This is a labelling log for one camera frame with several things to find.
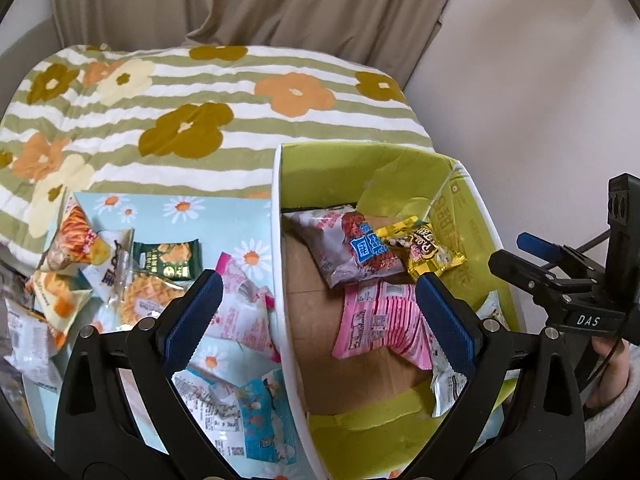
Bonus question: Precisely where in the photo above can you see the orange chips snack bag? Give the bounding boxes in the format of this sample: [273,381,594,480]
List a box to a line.
[39,196,112,274]

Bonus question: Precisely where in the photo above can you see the green cardboard box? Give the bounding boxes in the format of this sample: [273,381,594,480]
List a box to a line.
[269,140,526,480]

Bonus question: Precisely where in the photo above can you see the white grey corn snack bag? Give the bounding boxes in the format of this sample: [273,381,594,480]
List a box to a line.
[425,290,510,418]

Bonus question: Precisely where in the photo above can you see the small white snack packet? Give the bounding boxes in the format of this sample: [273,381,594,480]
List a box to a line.
[4,298,62,391]

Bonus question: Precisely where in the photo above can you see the blue white snack bag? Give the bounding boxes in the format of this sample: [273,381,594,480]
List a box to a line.
[172,370,297,465]

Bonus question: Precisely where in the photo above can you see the light blue daisy tablecloth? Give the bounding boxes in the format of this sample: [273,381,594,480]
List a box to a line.
[19,190,321,480]

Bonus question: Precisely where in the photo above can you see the dark green snack packet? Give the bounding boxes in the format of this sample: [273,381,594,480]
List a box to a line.
[132,240,203,282]

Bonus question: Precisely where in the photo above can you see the yellow nut snack bag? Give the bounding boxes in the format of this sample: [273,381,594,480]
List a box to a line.
[375,216,465,281]

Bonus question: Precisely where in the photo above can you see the white fuzzy right sleeve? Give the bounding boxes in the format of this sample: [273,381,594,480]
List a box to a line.
[585,360,639,462]

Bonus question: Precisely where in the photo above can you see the clear waffle snack packet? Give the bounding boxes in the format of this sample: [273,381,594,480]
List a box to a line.
[106,240,186,330]

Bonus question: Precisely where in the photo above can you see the pink red snack bag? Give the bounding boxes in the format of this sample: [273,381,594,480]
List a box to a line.
[332,280,432,370]

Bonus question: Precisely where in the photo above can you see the beige curtain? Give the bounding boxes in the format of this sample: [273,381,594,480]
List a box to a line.
[52,0,448,84]

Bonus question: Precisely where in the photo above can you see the white red meat snack bag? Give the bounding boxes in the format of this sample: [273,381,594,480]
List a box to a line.
[283,205,405,288]

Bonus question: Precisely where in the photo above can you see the white black snack packet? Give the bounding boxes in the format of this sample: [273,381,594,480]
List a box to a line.
[80,229,134,304]

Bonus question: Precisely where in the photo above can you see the person's right hand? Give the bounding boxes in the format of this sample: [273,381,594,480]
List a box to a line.
[586,337,630,410]

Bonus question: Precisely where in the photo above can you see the pink white snack packet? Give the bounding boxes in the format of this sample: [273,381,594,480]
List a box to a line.
[206,252,280,363]

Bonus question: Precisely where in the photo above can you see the striped floral quilt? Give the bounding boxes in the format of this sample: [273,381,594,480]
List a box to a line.
[1,46,432,266]

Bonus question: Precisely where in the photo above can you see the orange white snack bag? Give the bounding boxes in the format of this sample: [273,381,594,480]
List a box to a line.
[27,270,92,350]

